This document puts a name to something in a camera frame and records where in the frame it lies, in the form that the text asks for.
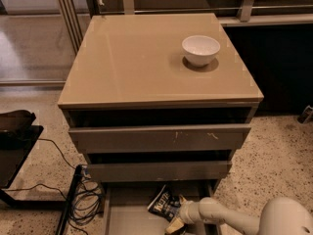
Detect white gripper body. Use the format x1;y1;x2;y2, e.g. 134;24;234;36
179;201;201;224

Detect blue chip bag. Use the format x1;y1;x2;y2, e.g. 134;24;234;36
147;185;181;221

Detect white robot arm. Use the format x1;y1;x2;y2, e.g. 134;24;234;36
165;197;313;235

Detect middle grey drawer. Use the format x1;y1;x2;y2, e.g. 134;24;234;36
87;161;232;182

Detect bottom open grey drawer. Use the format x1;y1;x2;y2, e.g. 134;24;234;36
103;180;213;235

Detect top grey drawer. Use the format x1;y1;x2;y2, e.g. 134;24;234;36
68;124;250;154

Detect tan drawer cabinet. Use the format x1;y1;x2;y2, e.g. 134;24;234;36
57;13;264;235

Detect white ceramic bowl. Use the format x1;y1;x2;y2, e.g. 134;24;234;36
182;35;220;67

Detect black side table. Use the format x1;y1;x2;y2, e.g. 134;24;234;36
0;110;82;235

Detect metal railing shelf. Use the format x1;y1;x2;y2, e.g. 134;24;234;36
87;0;313;26

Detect coiled black cables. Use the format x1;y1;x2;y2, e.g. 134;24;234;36
3;137;106;235

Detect metal glass door frame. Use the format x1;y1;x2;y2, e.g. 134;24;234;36
0;0;89;88

